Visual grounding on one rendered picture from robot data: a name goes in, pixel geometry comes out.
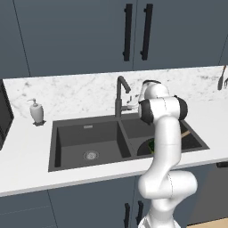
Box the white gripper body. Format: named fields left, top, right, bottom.
left=126, top=94, right=141, bottom=110

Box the green sponge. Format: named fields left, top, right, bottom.
left=148, top=138, right=156, bottom=154

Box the dark grey double sink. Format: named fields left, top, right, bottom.
left=47, top=112, right=210, bottom=173

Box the dark grey tap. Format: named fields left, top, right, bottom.
left=114, top=75, right=132, bottom=118

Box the dark hanging kitchen tool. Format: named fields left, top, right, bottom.
left=216, top=65, right=228, bottom=91

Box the grey base cupboard door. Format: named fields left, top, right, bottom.
left=0, top=190, right=58, bottom=228
left=132, top=175, right=155, bottom=228
left=47, top=176, right=136, bottom=228

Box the white soap dispenser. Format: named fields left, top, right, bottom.
left=28, top=97, right=47, bottom=127

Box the grey dishwasher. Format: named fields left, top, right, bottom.
left=186, top=161, right=228, bottom=226

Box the black microwave oven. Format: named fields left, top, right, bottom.
left=0, top=79, right=15, bottom=151

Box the black pan with wooden handle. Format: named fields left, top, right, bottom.
left=136, top=129, right=191, bottom=158

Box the black wall cupboard handle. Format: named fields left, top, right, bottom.
left=140, top=3, right=154, bottom=61
left=122, top=3, right=134, bottom=62

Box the grey wall cupboard door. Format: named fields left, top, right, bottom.
left=132, top=0, right=228, bottom=71
left=12, top=0, right=138, bottom=78
left=0, top=0, right=31, bottom=80

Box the black base cupboard handle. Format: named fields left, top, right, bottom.
left=135, top=200, right=144, bottom=226
left=123, top=202, right=131, bottom=228

